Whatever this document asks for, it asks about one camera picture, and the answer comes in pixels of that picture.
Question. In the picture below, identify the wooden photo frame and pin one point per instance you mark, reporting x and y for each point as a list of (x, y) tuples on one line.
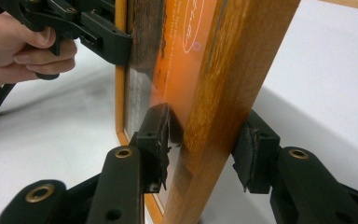
[(223, 77)]

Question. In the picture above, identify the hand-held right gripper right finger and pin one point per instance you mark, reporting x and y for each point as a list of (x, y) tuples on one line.
[(304, 186)]

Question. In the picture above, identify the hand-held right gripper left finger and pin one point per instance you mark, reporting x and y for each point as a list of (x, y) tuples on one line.
[(121, 186)]

